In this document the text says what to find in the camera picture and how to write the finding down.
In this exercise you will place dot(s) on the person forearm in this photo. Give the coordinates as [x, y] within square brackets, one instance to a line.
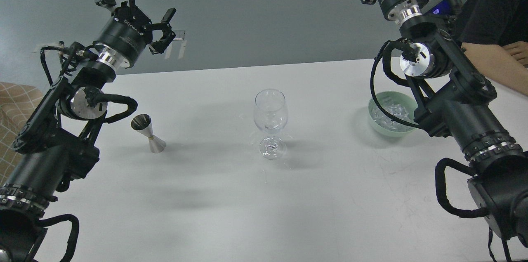
[495, 63]

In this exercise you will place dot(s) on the person black shirt torso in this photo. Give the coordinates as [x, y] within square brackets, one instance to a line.
[492, 22]

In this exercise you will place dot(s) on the clear wine glass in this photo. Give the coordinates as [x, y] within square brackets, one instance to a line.
[270, 115]

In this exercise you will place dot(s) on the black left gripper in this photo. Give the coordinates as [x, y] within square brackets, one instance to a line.
[130, 30]

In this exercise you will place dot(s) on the clear ice cubes pile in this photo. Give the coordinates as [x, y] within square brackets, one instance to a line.
[385, 122]

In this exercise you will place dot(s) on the person hand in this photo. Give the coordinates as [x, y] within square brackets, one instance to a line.
[519, 51]

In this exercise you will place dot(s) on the steel double jigger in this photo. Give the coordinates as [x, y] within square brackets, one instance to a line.
[143, 124]

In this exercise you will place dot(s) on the tan checkered sofa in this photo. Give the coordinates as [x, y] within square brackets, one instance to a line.
[17, 103]

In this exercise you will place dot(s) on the pale green bowl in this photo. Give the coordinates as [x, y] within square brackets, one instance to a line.
[388, 97]

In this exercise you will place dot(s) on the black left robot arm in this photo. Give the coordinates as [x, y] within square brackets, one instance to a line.
[57, 143]

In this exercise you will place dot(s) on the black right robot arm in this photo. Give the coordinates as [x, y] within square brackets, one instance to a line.
[452, 100]

